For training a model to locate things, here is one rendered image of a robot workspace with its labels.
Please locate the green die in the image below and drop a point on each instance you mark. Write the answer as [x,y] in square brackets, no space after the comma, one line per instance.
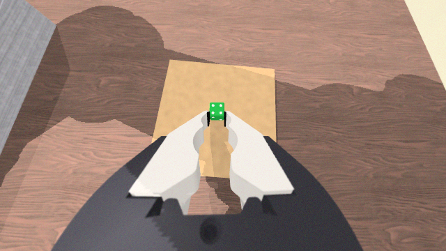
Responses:
[217,111]

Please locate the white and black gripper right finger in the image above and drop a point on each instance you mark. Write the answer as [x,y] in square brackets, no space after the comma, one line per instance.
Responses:
[261,168]

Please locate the tan flat mat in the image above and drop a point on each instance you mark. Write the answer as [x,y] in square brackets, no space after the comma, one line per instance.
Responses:
[190,87]

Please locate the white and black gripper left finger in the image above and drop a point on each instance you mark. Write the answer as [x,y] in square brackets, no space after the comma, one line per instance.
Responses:
[167,168]

